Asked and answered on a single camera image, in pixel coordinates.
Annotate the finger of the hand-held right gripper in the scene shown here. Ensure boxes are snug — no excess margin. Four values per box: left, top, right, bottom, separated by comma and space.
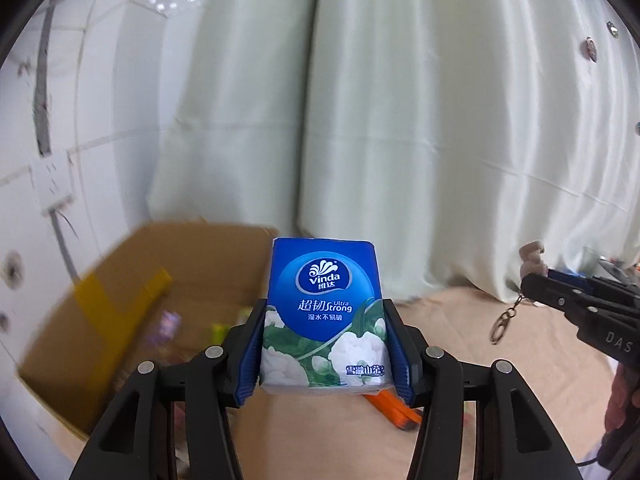
520, 273, 640, 322
547, 269, 640, 307

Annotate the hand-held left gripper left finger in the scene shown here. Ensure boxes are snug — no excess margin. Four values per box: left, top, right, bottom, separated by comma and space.
70, 297, 268, 480

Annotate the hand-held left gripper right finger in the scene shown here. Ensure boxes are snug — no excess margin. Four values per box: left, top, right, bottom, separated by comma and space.
381, 298, 584, 480

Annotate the plush mouse keychain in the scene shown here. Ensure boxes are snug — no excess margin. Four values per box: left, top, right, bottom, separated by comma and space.
490, 239, 550, 346

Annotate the blue white tissue pack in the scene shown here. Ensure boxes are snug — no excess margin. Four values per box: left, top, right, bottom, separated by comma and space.
259, 237, 392, 396

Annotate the brown cardboard box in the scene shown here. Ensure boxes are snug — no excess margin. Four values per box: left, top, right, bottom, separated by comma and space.
17, 219, 279, 442

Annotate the person's right hand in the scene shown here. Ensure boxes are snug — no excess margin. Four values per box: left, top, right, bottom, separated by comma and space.
604, 360, 640, 436

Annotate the orange utility knife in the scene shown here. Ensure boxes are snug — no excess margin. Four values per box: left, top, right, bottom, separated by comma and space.
364, 389, 427, 432

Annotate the beige blanket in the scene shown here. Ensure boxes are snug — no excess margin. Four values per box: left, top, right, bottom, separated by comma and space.
165, 284, 622, 480

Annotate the white curtain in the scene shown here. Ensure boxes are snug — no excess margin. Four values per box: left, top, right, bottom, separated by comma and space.
145, 0, 640, 307

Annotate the white wall socket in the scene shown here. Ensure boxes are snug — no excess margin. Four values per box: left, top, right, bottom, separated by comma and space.
29, 157, 77, 217

